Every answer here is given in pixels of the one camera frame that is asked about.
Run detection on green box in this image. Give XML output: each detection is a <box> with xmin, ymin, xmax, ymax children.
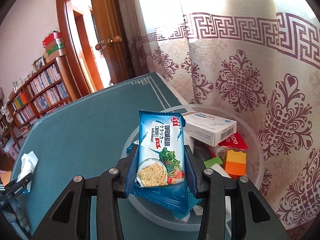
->
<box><xmin>46</xmin><ymin>44</ymin><xmax>66</xmax><ymax>57</ymax></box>

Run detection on clear plastic bowl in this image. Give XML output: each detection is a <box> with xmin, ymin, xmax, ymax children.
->
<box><xmin>120</xmin><ymin>104</ymin><xmax>265</xmax><ymax>232</ymax></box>

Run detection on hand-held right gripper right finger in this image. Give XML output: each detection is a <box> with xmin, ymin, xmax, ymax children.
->
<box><xmin>184</xmin><ymin>144</ymin><xmax>287</xmax><ymax>240</ymax></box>

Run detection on wooden door frame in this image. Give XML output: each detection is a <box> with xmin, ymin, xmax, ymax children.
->
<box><xmin>55</xmin><ymin>0</ymin><xmax>105</xmax><ymax>98</ymax></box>

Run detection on rows of books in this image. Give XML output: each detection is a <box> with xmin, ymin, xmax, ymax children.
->
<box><xmin>10</xmin><ymin>64</ymin><xmax>69</xmax><ymax>130</ymax></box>

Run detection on red box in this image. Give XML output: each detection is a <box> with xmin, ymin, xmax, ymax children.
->
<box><xmin>42</xmin><ymin>31</ymin><xmax>62</xmax><ymax>47</ymax></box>

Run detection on cardboard box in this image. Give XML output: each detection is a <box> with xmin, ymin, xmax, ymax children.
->
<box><xmin>46</xmin><ymin>49</ymin><xmax>67</xmax><ymax>63</ymax></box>

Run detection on olive box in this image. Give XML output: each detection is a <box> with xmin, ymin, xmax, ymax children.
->
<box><xmin>44</xmin><ymin>39</ymin><xmax>64</xmax><ymax>52</ymax></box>

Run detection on wooden bookshelf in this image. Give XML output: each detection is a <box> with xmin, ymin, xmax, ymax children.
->
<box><xmin>0</xmin><ymin>55</ymin><xmax>80</xmax><ymax>140</ymax></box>

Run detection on door knob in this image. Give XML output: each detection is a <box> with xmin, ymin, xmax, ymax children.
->
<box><xmin>95</xmin><ymin>36</ymin><xmax>122</xmax><ymax>50</ymax></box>

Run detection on white medicine box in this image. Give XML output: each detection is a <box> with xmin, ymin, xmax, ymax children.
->
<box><xmin>181</xmin><ymin>111</ymin><xmax>237</xmax><ymax>147</ymax></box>

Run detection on red snack packet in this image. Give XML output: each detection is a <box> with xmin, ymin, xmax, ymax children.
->
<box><xmin>209</xmin><ymin>132</ymin><xmax>248</xmax><ymax>155</ymax></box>

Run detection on picture frame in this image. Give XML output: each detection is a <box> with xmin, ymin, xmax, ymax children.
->
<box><xmin>34</xmin><ymin>56</ymin><xmax>45</xmax><ymax>70</ymax></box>

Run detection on white sponge with black stripe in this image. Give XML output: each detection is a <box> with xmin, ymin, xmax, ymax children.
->
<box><xmin>209</xmin><ymin>164</ymin><xmax>233</xmax><ymax>179</ymax></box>

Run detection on wooden door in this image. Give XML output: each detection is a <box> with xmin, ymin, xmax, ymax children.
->
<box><xmin>89</xmin><ymin>0</ymin><xmax>137</xmax><ymax>84</ymax></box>

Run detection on patterned curtain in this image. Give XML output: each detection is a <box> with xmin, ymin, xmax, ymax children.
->
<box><xmin>121</xmin><ymin>0</ymin><xmax>320</xmax><ymax>230</ymax></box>

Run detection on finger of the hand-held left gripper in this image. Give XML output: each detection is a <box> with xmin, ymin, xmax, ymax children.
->
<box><xmin>16</xmin><ymin>174</ymin><xmax>34</xmax><ymax>188</ymax></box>

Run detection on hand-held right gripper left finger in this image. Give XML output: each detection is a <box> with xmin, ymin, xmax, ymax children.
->
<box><xmin>31</xmin><ymin>144</ymin><xmax>139</xmax><ymax>240</ymax></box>

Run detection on green toy block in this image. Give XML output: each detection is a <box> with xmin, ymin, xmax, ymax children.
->
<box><xmin>203</xmin><ymin>156</ymin><xmax>224</xmax><ymax>168</ymax></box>

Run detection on orange and yellow toy block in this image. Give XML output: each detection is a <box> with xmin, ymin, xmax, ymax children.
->
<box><xmin>222</xmin><ymin>149</ymin><xmax>247</xmax><ymax>179</ymax></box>

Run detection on white and blue tissue packet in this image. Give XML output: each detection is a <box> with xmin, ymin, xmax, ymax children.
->
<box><xmin>17</xmin><ymin>151</ymin><xmax>39</xmax><ymax>193</ymax></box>

